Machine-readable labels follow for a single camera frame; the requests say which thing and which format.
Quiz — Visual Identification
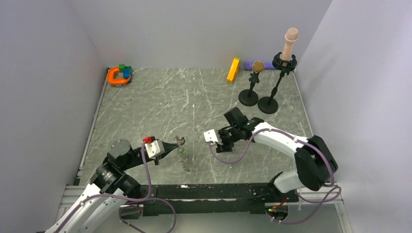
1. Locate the green toy block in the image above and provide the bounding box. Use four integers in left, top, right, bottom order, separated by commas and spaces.
119, 64, 132, 74

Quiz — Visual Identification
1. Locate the blue toy block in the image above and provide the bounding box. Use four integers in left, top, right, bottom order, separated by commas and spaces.
123, 69, 132, 79

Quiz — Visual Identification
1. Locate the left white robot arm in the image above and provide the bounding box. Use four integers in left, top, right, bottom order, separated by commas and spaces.
47, 136, 179, 233

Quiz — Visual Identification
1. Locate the orange ring toy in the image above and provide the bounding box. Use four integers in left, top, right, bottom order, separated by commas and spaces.
106, 67, 132, 86

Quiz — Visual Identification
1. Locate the pink microphone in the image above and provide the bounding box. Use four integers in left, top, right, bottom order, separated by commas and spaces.
281, 28, 299, 61

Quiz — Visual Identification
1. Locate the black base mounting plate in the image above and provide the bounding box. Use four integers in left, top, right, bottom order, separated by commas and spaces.
107, 183, 291, 216

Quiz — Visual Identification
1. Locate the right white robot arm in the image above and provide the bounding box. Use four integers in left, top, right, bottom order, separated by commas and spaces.
203, 107, 338, 202

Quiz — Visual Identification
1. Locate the tall black microphone stand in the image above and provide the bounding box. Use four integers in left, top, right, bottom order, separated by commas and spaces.
257, 52, 297, 114

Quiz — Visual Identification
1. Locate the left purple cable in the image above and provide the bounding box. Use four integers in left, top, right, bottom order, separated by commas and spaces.
51, 143, 177, 233

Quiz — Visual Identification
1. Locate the purple cylinder toy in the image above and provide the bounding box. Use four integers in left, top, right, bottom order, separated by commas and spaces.
242, 62, 275, 70

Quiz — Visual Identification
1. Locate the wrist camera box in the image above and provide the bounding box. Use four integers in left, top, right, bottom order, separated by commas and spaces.
203, 129, 223, 145
143, 136, 165, 159

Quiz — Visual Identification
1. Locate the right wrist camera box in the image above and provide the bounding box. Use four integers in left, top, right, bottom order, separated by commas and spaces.
203, 129, 223, 145

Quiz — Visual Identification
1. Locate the short black microphone stand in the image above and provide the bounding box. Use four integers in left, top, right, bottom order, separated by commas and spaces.
238, 72, 259, 106

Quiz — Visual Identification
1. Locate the yellow toy block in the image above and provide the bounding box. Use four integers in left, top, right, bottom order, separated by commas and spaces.
226, 57, 240, 83

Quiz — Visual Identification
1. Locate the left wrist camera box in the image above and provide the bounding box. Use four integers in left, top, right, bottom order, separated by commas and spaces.
143, 136, 165, 159

